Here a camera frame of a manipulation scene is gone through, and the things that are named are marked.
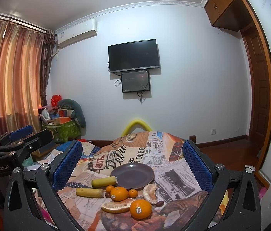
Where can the green storage box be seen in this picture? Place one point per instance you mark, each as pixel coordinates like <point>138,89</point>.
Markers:
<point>63,132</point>

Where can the small mandarin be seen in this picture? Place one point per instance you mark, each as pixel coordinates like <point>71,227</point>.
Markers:
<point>109,188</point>
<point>132,193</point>

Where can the grey plush toy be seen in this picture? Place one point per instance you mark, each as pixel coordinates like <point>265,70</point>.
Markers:
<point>73,110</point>

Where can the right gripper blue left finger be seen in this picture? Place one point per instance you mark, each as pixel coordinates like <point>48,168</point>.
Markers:
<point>53,177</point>

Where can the small black wall monitor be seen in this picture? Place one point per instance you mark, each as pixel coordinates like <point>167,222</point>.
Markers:
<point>135,81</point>

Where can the pomelo wedge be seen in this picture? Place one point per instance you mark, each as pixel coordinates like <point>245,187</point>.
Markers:
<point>149,194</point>
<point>117,206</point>

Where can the wooden overhead cabinet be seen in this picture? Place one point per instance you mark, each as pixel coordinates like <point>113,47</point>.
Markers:
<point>228,14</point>

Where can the patchwork blue quilt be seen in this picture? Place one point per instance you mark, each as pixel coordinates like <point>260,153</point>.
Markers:
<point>88,150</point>

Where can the brown wooden door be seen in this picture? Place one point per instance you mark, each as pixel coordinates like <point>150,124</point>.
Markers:
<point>259,86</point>

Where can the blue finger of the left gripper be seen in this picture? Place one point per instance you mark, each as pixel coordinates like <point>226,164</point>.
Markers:
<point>20,133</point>
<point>36,141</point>

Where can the newspaper print tablecloth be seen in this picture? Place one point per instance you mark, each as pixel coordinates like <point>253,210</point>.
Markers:
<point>176,184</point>

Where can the black wall television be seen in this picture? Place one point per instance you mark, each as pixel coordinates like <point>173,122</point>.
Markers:
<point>133,56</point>

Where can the red plastic bag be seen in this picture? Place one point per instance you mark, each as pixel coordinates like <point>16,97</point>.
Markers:
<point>55,99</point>

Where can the orange pink curtain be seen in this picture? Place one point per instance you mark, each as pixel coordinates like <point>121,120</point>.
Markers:
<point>25,61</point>

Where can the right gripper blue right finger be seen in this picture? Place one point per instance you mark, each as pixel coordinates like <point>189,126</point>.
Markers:
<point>210,179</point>

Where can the dark red date right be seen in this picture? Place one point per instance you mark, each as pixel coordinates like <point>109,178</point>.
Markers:
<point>159,204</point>

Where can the banana piece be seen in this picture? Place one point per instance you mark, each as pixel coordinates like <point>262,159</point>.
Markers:
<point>90,192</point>
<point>104,182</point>

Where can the white air conditioner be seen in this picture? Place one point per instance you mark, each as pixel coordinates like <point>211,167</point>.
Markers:
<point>76,33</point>

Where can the pomelo wedge front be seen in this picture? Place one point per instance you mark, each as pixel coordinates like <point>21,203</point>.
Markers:
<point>117,206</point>

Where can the white wall socket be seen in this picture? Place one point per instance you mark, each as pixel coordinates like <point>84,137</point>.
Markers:
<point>213,131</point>

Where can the dark purple plate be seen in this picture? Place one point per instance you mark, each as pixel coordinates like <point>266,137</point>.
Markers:
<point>133,175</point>

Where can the large orange with sticker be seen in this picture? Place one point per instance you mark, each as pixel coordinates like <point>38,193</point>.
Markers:
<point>140,209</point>

